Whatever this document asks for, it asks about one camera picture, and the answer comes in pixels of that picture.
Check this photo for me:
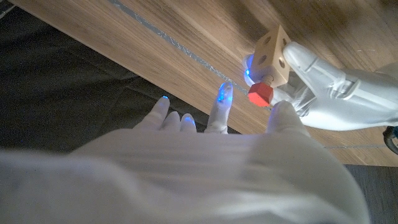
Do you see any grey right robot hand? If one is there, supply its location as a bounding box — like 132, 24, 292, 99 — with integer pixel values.
0, 81, 371, 224

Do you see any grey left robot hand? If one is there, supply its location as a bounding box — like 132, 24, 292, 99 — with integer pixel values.
242, 42, 398, 132

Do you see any red-headed wooden screw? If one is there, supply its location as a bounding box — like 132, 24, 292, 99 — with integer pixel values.
247, 75, 275, 108

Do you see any small wooden block with holes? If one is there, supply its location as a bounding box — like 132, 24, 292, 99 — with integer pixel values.
250, 24, 292, 89

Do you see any black backdrop curtain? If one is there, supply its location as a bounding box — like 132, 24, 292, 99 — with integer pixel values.
0, 0, 241, 154

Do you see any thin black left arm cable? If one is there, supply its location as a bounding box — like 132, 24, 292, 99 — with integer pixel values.
382, 126, 398, 156

